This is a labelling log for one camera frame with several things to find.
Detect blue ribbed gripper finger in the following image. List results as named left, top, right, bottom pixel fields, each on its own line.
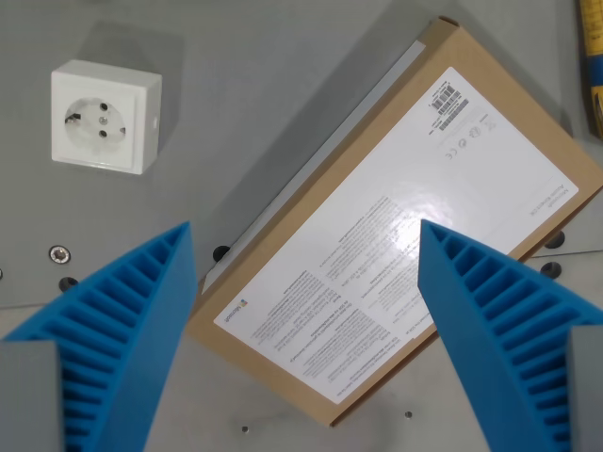
left=0, top=220, right=197, bottom=452
left=416, top=218, right=603, bottom=452

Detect brown cardboard box white label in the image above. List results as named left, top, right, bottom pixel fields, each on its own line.
left=186, top=16, right=603, bottom=428

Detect yellow and blue object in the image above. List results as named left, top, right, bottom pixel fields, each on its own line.
left=577, top=0, right=603, bottom=139

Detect white wall socket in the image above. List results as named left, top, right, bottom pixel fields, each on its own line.
left=50, top=58, right=163, bottom=176

